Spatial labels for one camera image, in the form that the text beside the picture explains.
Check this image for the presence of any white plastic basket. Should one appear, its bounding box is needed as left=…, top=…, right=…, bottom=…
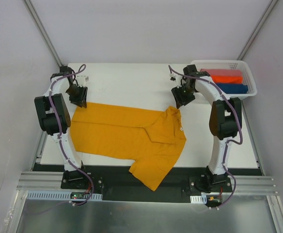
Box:
left=190, top=60, right=257, bottom=100

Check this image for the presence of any yellow t shirt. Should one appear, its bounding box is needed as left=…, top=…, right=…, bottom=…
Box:
left=69, top=102, right=186, bottom=191

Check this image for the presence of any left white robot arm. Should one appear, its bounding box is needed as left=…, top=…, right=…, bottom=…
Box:
left=34, top=64, right=88, bottom=172

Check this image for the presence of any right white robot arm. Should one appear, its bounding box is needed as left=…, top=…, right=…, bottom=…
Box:
left=168, top=65, right=243, bottom=192

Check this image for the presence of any pink rolled t shirt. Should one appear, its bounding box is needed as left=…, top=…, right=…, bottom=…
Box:
left=200, top=68, right=242, bottom=77

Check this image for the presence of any orange rolled t shirt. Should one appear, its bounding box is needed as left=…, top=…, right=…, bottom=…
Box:
left=211, top=75, right=243, bottom=84

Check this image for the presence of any blue rolled t shirt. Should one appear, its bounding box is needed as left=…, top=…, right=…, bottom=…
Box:
left=217, top=83, right=248, bottom=94

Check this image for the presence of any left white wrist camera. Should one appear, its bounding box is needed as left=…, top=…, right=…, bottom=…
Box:
left=75, top=75, right=89, bottom=87

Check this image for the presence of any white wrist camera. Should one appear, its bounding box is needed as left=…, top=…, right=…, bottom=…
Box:
left=75, top=75, right=89, bottom=87
left=170, top=74, right=183, bottom=87

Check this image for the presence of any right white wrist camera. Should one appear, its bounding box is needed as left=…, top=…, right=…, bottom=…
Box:
left=170, top=74, right=183, bottom=87

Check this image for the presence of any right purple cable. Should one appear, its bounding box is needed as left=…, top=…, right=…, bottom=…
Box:
left=168, top=65, right=243, bottom=170

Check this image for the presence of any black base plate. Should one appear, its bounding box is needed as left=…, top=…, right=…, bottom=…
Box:
left=60, top=166, right=233, bottom=202

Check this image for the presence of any right white cable duct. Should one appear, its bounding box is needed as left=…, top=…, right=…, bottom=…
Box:
left=190, top=194, right=207, bottom=204

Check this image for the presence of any white cable duct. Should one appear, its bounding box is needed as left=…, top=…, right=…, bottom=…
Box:
left=190, top=194, right=207, bottom=204
left=27, top=191, right=103, bottom=201

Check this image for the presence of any left white cable duct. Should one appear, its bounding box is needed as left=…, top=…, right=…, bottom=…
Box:
left=27, top=191, right=103, bottom=201

